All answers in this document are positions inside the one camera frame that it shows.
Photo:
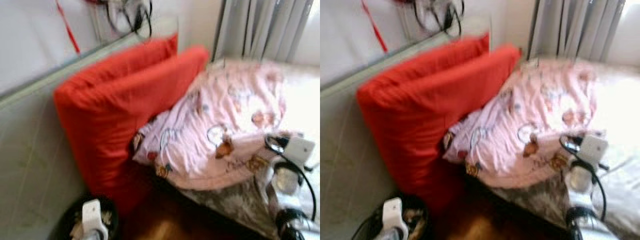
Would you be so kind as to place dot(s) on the pink cartoon print blanket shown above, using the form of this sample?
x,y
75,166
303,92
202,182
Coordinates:
x,y
520,120
210,120

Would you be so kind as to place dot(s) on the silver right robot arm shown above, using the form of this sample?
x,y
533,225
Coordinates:
x,y
580,200
287,200

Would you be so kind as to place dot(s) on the large red fabric cushion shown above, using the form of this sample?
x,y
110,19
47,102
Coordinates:
x,y
150,52
460,51
110,120
415,120

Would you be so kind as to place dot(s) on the grey pleated curtain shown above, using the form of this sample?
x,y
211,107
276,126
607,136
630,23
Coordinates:
x,y
265,27
575,27

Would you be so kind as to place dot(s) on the red hanging tassel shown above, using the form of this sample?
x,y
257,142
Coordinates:
x,y
67,27
374,26

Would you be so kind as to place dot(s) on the black round waste bin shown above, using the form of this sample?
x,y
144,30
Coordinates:
x,y
65,220
367,220

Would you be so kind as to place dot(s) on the bed with beige floral sheet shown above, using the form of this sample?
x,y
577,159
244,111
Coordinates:
x,y
540,205
240,205

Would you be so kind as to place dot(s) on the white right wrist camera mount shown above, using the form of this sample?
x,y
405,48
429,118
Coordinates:
x,y
300,149
592,147

